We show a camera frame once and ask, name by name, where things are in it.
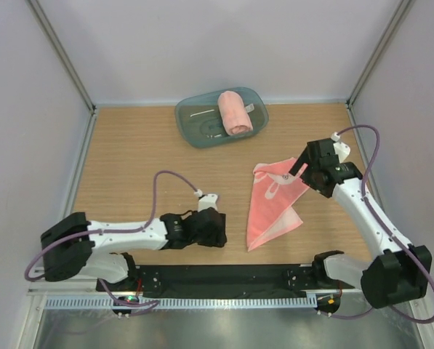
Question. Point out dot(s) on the long pink towel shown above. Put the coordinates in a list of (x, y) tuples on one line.
[(235, 118)]

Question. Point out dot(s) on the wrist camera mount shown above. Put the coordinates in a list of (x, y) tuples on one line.
[(206, 200), (341, 149)]

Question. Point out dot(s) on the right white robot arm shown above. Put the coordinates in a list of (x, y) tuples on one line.
[(396, 273)]

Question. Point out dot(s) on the teal translucent plastic bin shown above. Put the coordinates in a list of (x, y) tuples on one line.
[(200, 121)]

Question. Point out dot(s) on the slotted white cable duct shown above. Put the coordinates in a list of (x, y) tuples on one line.
[(104, 302)]

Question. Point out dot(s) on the aluminium frame post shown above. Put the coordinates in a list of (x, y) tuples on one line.
[(391, 29), (56, 44)]

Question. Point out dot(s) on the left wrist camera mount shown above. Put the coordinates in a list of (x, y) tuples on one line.
[(206, 200)]

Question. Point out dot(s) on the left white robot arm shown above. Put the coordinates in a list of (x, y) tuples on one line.
[(76, 246)]

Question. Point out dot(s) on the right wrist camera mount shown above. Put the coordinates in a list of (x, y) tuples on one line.
[(341, 149)]

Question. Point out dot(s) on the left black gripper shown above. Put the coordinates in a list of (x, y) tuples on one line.
[(217, 238)]

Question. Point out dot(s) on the right aluminium frame post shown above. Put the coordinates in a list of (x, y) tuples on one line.
[(391, 29)]

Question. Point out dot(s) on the left aluminium frame post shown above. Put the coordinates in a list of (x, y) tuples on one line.
[(56, 44)]

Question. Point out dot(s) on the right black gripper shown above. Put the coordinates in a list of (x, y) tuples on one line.
[(307, 179)]

